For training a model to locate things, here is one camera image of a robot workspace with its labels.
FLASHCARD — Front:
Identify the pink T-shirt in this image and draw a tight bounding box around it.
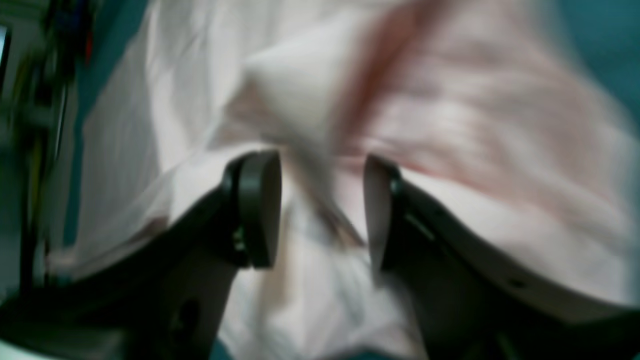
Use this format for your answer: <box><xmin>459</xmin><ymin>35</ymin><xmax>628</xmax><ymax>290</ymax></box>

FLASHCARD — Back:
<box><xmin>47</xmin><ymin>0</ymin><xmax>640</xmax><ymax>360</ymax></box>

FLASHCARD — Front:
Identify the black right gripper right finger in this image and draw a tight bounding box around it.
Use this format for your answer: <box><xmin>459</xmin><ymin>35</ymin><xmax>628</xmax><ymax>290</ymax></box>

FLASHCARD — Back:
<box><xmin>363</xmin><ymin>154</ymin><xmax>639</xmax><ymax>360</ymax></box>

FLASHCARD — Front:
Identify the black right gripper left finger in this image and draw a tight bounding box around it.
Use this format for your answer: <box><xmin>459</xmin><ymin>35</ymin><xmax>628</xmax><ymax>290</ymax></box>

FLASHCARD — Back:
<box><xmin>1</xmin><ymin>150</ymin><xmax>282</xmax><ymax>360</ymax></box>

